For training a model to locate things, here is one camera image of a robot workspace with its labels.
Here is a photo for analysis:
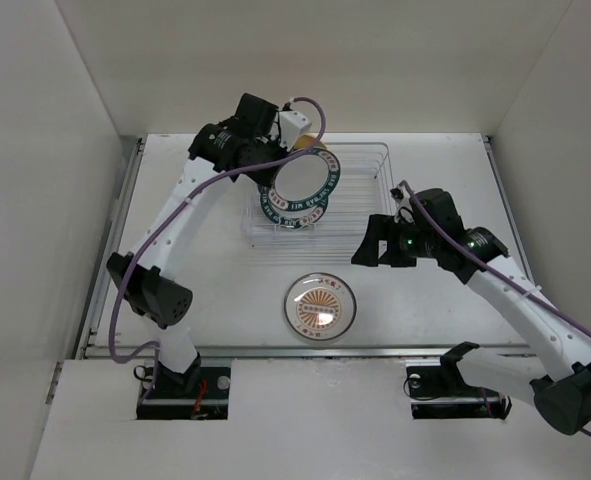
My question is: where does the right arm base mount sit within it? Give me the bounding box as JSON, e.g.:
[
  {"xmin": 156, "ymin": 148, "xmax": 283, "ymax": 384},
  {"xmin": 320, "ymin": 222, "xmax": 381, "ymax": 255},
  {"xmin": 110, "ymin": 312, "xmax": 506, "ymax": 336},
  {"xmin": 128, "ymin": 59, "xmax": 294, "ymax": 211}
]
[{"xmin": 402, "ymin": 342, "xmax": 512, "ymax": 420}]

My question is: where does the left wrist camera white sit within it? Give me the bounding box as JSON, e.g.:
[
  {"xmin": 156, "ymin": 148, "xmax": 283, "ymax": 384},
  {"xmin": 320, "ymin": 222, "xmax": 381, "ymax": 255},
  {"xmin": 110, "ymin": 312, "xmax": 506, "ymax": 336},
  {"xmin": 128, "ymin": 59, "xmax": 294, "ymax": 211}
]
[{"xmin": 277, "ymin": 110, "xmax": 312, "ymax": 151}]

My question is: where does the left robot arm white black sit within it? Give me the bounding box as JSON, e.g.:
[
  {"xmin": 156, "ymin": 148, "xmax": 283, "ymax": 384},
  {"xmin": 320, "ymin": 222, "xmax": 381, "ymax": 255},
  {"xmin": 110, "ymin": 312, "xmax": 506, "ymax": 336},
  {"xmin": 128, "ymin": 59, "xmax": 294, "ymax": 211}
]
[{"xmin": 107, "ymin": 93, "xmax": 311, "ymax": 397}]

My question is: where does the orange sunburst pattern plate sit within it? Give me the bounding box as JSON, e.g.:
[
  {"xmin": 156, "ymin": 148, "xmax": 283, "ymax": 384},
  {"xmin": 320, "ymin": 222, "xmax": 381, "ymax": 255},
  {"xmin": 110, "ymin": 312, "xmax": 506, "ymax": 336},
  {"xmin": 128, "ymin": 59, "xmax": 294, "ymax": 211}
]
[{"xmin": 283, "ymin": 272, "xmax": 357, "ymax": 342}]

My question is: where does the purple cable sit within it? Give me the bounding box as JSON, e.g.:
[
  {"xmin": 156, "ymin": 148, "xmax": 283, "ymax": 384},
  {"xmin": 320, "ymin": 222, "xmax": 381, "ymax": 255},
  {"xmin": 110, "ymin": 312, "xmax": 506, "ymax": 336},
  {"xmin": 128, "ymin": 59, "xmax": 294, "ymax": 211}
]
[
  {"xmin": 399, "ymin": 180, "xmax": 591, "ymax": 443},
  {"xmin": 108, "ymin": 95, "xmax": 327, "ymax": 364}
]

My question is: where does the metal rail front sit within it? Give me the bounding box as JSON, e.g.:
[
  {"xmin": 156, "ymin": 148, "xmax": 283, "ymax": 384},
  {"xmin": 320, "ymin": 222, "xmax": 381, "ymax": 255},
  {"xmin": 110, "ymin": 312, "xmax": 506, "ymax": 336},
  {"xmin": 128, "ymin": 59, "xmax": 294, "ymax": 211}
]
[{"xmin": 81, "ymin": 345, "xmax": 534, "ymax": 359}]

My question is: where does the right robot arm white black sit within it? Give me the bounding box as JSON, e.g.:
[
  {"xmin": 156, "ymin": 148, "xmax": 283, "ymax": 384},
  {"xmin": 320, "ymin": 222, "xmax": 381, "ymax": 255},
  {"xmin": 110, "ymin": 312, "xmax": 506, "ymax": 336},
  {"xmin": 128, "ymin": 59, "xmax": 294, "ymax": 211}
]
[{"xmin": 351, "ymin": 183, "xmax": 591, "ymax": 436}]

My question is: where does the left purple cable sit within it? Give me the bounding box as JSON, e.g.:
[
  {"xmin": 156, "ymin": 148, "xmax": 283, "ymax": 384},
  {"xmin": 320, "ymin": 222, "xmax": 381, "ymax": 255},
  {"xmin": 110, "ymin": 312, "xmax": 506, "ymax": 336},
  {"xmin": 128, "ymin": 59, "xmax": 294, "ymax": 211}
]
[{"xmin": 108, "ymin": 95, "xmax": 327, "ymax": 364}]

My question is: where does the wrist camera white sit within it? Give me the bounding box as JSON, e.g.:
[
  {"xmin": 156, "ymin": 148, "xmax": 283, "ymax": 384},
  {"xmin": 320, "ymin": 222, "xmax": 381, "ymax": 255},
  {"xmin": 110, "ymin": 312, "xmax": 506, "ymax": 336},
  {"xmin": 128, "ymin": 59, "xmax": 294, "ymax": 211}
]
[
  {"xmin": 277, "ymin": 110, "xmax": 312, "ymax": 151},
  {"xmin": 390, "ymin": 185, "xmax": 415, "ymax": 224}
]

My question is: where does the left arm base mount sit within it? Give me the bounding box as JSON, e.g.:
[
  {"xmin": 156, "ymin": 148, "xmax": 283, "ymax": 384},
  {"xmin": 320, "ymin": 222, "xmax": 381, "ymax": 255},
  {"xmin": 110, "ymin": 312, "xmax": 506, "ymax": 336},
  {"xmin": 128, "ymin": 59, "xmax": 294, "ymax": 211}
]
[{"xmin": 133, "ymin": 359, "xmax": 232, "ymax": 421}]

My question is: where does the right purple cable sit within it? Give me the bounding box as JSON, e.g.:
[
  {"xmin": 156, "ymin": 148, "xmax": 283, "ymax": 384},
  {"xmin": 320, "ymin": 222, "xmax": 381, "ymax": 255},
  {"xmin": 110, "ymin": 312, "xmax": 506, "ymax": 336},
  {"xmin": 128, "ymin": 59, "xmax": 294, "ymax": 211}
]
[{"xmin": 399, "ymin": 180, "xmax": 591, "ymax": 443}]

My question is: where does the tan plastic plate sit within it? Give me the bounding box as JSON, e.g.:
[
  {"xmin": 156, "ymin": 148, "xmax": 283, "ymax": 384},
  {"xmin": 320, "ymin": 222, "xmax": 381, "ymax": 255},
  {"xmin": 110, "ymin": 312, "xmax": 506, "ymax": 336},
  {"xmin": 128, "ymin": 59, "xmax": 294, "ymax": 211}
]
[{"xmin": 293, "ymin": 134, "xmax": 327, "ymax": 151}]

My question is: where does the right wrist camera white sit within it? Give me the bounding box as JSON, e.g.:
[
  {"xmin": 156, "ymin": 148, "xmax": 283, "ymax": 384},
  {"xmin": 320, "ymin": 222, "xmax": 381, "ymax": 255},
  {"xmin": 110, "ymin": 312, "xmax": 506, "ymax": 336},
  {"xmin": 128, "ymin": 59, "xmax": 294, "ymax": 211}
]
[{"xmin": 390, "ymin": 185, "xmax": 415, "ymax": 224}]

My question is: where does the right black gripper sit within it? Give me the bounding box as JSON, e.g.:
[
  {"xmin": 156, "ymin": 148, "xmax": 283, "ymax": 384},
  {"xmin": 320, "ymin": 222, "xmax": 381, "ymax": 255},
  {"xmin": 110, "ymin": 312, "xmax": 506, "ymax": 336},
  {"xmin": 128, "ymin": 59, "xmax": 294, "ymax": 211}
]
[{"xmin": 350, "ymin": 213, "xmax": 438, "ymax": 267}]

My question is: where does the white wire dish rack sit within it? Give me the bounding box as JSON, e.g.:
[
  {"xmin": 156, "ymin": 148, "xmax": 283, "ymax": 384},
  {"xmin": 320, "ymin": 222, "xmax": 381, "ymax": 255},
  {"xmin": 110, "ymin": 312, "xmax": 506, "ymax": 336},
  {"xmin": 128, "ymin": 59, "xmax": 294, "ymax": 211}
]
[{"xmin": 242, "ymin": 142, "xmax": 394, "ymax": 247}]

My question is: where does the green rim white plate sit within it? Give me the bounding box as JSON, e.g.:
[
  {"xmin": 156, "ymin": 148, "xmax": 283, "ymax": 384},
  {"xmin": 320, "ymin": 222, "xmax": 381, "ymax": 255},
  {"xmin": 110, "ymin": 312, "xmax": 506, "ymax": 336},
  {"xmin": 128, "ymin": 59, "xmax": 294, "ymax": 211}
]
[
  {"xmin": 268, "ymin": 148, "xmax": 341, "ymax": 212},
  {"xmin": 259, "ymin": 188, "xmax": 328, "ymax": 230}
]

